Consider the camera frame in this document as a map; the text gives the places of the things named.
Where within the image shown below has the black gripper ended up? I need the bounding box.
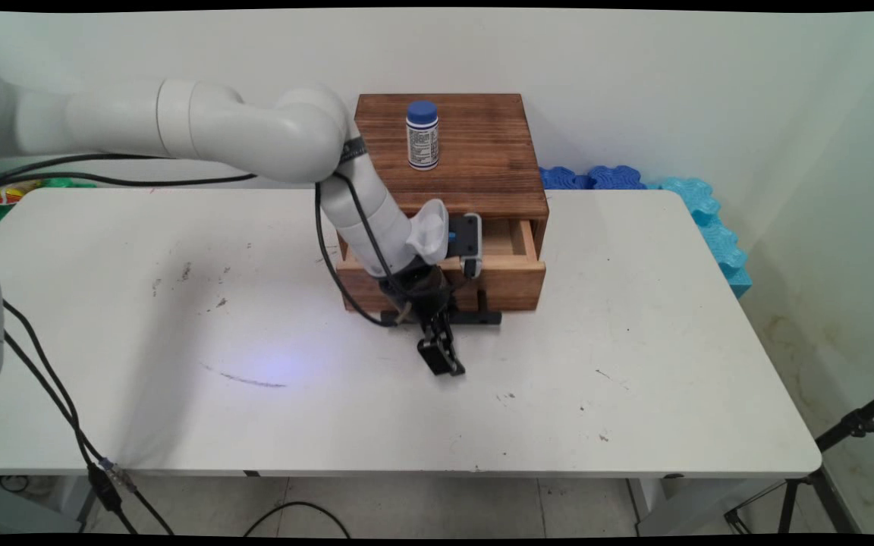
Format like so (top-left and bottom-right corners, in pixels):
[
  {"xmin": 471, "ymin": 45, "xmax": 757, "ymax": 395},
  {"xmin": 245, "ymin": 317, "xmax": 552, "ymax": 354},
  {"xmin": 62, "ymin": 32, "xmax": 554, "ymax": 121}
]
[{"xmin": 382, "ymin": 262, "xmax": 467, "ymax": 378}]

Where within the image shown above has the black bar drawer handle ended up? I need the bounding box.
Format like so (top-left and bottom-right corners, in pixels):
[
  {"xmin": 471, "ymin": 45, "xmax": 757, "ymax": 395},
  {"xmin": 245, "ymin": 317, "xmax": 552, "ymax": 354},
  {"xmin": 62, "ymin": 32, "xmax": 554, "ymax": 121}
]
[{"xmin": 380, "ymin": 306, "xmax": 503, "ymax": 328}]

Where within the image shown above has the wooden drawer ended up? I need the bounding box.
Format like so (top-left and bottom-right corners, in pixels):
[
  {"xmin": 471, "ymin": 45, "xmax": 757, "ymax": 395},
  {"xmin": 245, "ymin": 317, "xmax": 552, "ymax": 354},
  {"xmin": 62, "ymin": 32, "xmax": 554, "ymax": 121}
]
[{"xmin": 336, "ymin": 218, "xmax": 547, "ymax": 314}]

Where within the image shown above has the brown wooden drawer cabinet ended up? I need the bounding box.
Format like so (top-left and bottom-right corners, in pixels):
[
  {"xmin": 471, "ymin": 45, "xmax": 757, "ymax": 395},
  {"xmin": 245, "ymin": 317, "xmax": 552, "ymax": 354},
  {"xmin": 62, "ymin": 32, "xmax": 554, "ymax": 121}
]
[{"xmin": 352, "ymin": 93, "xmax": 551, "ymax": 262}]

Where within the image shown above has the white bottle with blue cap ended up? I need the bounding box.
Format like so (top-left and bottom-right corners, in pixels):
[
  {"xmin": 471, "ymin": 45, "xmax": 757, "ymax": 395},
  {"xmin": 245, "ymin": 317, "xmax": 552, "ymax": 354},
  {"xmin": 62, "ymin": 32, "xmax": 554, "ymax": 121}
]
[{"xmin": 405, "ymin": 100, "xmax": 440, "ymax": 172}]

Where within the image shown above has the white table leg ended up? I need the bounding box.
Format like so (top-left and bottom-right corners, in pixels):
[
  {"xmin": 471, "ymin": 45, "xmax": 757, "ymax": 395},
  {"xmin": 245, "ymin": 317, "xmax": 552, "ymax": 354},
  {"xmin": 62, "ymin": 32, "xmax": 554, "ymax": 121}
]
[{"xmin": 627, "ymin": 477, "xmax": 787, "ymax": 537}]

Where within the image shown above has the light blue foam mat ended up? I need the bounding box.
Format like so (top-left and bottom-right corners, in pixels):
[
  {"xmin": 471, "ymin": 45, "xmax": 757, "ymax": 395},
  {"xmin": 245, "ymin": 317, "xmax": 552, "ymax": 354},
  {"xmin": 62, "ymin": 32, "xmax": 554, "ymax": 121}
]
[{"xmin": 643, "ymin": 176, "xmax": 753, "ymax": 299}]

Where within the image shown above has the black tripod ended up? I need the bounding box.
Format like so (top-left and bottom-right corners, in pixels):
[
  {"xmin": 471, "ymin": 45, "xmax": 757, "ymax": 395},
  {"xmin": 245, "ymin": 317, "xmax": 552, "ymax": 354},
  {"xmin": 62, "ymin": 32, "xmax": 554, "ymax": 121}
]
[{"xmin": 724, "ymin": 382, "xmax": 874, "ymax": 536}]

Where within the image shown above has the green printed bag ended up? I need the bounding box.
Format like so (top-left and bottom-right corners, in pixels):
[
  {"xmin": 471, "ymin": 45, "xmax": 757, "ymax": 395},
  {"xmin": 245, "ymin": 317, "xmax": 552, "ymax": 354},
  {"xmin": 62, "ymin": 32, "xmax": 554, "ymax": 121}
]
[{"xmin": 0, "ymin": 175, "xmax": 98, "ymax": 225}]

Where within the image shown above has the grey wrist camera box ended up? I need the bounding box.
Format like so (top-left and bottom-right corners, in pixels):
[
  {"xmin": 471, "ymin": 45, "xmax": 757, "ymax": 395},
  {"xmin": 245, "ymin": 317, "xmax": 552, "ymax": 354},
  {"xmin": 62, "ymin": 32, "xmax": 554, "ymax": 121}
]
[{"xmin": 448, "ymin": 213, "xmax": 483, "ymax": 278}]

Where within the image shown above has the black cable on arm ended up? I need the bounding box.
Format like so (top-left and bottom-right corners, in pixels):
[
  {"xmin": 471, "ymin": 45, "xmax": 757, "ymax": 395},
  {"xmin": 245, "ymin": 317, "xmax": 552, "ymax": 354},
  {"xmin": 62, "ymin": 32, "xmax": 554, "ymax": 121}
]
[{"xmin": 313, "ymin": 136, "xmax": 411, "ymax": 329}]

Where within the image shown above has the black floor cable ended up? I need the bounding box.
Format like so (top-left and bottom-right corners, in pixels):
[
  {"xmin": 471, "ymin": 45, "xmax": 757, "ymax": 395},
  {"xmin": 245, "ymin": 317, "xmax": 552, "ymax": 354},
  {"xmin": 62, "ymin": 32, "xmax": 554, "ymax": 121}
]
[{"xmin": 243, "ymin": 500, "xmax": 352, "ymax": 539}]

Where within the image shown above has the black cable with connector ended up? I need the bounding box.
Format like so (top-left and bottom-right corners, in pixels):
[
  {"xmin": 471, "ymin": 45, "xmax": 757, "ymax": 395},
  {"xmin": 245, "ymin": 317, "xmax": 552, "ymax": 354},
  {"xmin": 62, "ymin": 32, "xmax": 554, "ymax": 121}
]
[{"xmin": 3, "ymin": 300, "xmax": 176, "ymax": 536}]

